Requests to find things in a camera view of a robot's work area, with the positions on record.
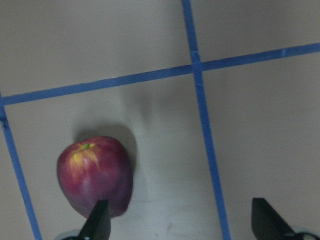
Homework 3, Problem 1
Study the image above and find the dark red apple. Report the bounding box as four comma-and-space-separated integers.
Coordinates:
56, 136, 133, 218

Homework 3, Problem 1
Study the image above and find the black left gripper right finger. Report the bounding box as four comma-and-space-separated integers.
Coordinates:
251, 197, 296, 240

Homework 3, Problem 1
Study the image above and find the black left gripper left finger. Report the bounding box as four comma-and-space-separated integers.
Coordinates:
77, 200, 111, 240

